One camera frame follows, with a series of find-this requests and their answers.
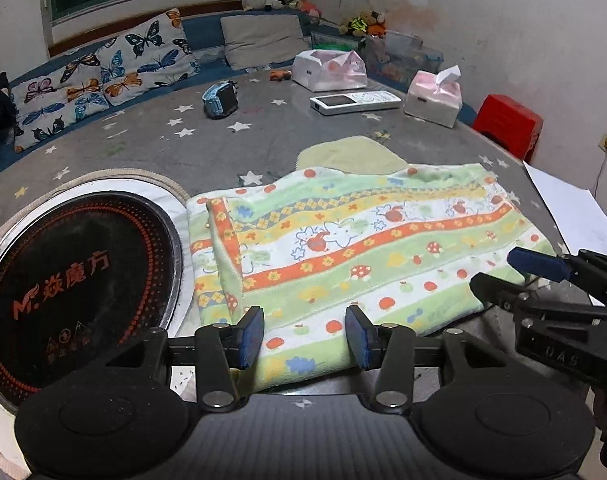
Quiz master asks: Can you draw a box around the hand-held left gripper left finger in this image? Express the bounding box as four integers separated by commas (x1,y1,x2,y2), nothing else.
106,305,265,413

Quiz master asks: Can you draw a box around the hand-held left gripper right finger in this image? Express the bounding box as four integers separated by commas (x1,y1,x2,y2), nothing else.
344,305,504,411

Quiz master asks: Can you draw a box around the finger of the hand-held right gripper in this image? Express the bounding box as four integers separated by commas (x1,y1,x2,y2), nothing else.
469,272,607,319
507,246,607,306

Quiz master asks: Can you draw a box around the striped fruit print child's shirt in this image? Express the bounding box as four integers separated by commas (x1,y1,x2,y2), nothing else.
186,135,557,393

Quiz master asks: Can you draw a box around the white paper sheet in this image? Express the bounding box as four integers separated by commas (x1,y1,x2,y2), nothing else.
522,160,607,256

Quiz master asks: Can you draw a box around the red plastic stool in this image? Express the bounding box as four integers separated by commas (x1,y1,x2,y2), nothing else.
472,94,544,161

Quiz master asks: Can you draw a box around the round black induction cooker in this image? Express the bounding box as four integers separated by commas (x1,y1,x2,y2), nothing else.
0,170,194,431

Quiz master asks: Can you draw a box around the grey star tablecloth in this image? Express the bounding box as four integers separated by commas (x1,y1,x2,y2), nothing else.
0,67,607,480

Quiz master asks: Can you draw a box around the pink tissue pack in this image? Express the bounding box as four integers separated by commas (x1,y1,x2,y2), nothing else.
403,65,463,128

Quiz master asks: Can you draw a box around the white handheld device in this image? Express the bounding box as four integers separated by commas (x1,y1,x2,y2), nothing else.
310,90,403,117

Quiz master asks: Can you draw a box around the blue smartwatch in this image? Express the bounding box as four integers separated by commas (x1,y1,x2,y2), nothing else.
203,81,240,120

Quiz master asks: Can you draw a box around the clear plastic storage box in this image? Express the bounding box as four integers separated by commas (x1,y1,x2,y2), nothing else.
311,27,444,86

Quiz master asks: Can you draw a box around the white pink tissue bag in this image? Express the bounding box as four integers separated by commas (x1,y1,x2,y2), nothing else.
292,49,368,92

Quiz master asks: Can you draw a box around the grey pillow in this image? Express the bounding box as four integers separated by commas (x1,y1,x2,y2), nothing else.
219,13,307,72

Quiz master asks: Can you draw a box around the brown plush with green vest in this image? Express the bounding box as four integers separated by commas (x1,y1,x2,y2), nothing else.
341,11,371,37

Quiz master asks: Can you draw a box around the orange pink plush toy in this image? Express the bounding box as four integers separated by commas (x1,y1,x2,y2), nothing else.
288,0,321,18

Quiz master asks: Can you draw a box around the thin wall cable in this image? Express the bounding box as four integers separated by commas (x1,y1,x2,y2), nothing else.
591,152,607,196

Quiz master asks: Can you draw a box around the brown wooden rail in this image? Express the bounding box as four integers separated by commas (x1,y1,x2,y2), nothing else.
48,0,244,58

